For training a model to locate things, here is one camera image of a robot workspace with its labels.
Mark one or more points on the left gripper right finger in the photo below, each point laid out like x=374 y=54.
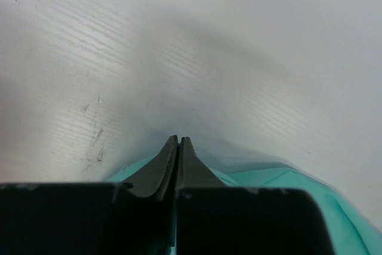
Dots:
x=214 y=218

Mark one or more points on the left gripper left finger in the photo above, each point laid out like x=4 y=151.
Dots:
x=136 y=213

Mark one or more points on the teal t-shirt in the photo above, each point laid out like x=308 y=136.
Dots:
x=349 y=231

